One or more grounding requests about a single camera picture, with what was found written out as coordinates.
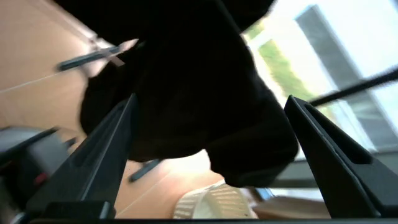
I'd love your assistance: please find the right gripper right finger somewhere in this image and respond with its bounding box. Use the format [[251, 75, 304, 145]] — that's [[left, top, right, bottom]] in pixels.
[[284, 95, 398, 219]]

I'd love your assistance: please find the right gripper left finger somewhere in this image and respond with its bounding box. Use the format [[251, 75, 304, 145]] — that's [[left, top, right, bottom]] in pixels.
[[26, 93, 138, 220]]

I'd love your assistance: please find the black garment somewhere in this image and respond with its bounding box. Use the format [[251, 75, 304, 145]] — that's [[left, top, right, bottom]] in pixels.
[[52, 0, 299, 189]]

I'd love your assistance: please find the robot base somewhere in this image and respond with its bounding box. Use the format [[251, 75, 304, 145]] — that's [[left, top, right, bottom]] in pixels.
[[0, 126, 78, 224]]

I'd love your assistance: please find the black clothes rack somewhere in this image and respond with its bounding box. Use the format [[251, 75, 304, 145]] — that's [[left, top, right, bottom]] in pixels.
[[55, 45, 398, 184]]

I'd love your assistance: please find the white laundry basket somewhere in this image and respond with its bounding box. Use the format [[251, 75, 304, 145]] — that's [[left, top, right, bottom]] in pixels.
[[172, 179, 259, 220]]

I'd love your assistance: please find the window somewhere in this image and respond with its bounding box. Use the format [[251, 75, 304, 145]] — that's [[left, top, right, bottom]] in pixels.
[[242, 0, 398, 200]]

